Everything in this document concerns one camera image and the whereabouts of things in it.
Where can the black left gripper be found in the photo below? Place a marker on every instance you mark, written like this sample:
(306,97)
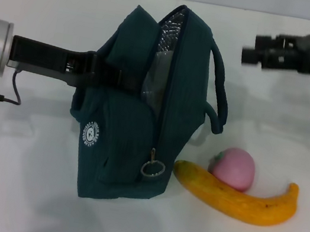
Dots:
(42,57)

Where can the yellow banana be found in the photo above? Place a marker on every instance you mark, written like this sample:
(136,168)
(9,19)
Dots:
(233,202)

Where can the pink toy peach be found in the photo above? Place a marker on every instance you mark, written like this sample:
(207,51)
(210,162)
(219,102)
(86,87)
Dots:
(234,169)

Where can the dark teal insulated lunch bag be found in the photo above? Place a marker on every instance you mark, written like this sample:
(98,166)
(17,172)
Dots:
(119,146)

